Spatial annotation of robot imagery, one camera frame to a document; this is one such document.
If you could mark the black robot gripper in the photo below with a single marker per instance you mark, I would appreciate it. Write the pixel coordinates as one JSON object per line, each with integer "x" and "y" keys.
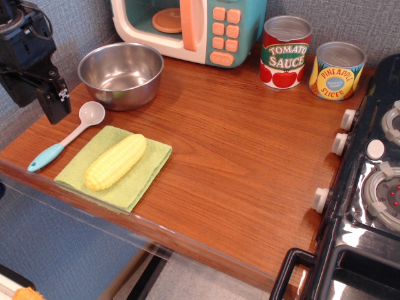
{"x": 27, "y": 72}

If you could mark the yellow plastic corncob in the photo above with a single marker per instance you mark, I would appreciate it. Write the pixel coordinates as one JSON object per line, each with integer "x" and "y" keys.
{"x": 113, "y": 164}

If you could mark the stainless steel pot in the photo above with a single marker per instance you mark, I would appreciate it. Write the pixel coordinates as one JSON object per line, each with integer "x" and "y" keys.
{"x": 122, "y": 76}

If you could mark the green cloth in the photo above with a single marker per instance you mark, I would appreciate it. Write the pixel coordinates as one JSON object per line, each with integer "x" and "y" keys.
{"x": 125, "y": 193}

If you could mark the clear acrylic table guard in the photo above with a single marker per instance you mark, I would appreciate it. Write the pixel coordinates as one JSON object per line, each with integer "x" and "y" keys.
{"x": 237, "y": 220}

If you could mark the teal toy microwave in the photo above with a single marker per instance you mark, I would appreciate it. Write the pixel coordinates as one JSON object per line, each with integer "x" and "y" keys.
{"x": 215, "y": 33}

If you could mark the orange object at corner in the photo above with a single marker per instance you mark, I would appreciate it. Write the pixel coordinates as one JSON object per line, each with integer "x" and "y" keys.
{"x": 27, "y": 293}

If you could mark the tomato sauce can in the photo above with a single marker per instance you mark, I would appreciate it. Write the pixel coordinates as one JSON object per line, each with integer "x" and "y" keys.
{"x": 285, "y": 47}

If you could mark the pineapple slices can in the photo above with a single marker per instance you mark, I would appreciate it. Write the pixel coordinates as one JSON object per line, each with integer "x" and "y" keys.
{"x": 336, "y": 70}

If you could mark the white stove knob bottom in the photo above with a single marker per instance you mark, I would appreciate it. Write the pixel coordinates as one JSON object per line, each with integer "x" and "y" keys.
{"x": 319, "y": 199}

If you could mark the white stove knob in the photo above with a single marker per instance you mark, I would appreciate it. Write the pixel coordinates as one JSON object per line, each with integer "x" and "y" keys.
{"x": 319, "y": 199}
{"x": 347, "y": 119}
{"x": 339, "y": 143}

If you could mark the white stove knob middle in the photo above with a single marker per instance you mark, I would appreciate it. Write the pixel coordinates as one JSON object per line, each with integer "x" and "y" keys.
{"x": 339, "y": 143}

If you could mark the white stove knob top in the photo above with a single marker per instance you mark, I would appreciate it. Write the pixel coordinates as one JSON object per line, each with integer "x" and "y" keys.
{"x": 347, "y": 119}

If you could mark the black toy stove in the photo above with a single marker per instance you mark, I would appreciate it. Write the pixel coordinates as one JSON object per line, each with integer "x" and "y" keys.
{"x": 357, "y": 255}

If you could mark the grey ladle teal handle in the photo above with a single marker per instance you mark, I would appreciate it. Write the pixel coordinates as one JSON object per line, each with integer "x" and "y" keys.
{"x": 90, "y": 114}

